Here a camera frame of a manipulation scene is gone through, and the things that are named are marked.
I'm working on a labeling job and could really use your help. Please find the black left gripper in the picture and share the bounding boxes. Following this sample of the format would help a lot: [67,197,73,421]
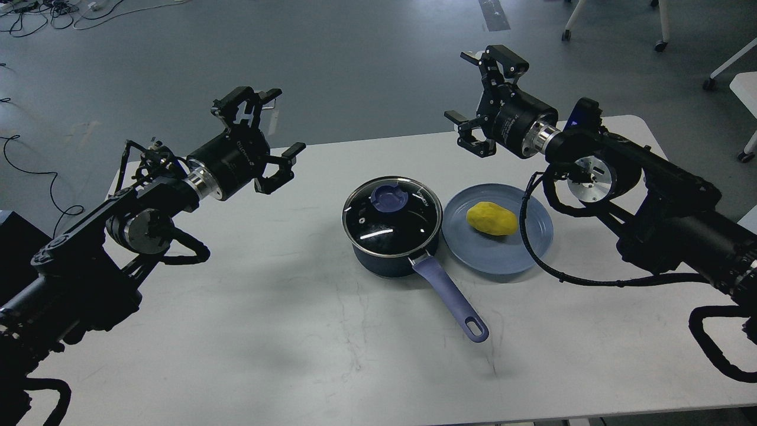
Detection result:
[187,86,306,201]

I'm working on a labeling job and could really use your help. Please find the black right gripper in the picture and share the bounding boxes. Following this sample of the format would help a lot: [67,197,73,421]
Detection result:
[444,45,559,160]

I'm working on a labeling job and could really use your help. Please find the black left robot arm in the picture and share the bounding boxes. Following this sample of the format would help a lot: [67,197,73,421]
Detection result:
[1,86,306,425]

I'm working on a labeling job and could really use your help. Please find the glass lid purple knob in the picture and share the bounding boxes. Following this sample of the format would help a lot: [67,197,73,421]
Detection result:
[341,176,443,258]

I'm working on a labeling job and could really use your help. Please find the black cable on floor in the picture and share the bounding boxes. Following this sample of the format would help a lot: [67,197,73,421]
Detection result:
[0,135,85,237]

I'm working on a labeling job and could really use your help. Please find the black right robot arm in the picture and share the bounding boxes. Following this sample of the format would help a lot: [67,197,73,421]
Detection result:
[444,45,756,383]

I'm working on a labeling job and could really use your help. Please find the dark blue saucepan purple handle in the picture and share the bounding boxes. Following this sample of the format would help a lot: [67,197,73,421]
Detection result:
[341,176,489,343]

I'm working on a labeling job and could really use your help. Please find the yellow potato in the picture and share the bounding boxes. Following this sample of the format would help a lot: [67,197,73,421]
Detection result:
[465,201,519,237]

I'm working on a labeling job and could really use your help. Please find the black box at left edge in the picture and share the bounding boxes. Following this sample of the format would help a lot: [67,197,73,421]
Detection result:
[1,210,51,305]

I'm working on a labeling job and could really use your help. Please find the blue plate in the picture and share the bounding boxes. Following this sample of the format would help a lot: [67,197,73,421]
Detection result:
[442,183,536,275]

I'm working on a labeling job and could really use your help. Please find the cable bundle on floor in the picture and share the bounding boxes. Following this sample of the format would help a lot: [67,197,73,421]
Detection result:
[0,0,190,37]

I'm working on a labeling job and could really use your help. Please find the white chair legs with casters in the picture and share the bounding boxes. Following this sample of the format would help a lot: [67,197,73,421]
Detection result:
[561,0,670,53]

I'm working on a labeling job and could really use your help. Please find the white table leg with caster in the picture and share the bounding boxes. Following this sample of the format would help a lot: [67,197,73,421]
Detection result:
[702,37,756,163]

